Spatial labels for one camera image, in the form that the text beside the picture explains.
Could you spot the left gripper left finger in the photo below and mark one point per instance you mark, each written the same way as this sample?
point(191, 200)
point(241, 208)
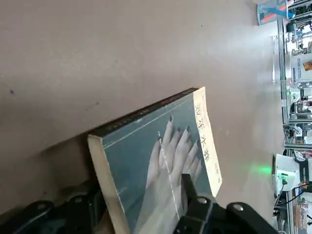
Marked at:
point(48, 219)

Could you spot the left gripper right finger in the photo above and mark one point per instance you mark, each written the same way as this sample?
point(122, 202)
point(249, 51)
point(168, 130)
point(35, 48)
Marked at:
point(214, 219)

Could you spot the clear plastic pen cup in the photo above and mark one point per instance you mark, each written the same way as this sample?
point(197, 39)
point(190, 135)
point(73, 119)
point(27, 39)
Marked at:
point(262, 7)

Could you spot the blue pen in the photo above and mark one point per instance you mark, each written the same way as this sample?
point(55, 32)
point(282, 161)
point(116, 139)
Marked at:
point(280, 12)

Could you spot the white book with blue print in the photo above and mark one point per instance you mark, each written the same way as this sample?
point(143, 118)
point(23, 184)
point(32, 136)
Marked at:
point(298, 68)

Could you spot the dark book with hands cover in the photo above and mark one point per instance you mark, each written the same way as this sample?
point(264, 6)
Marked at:
point(136, 158)

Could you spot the orange pen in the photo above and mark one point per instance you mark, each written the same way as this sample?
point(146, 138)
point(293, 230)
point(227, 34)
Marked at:
point(270, 15)

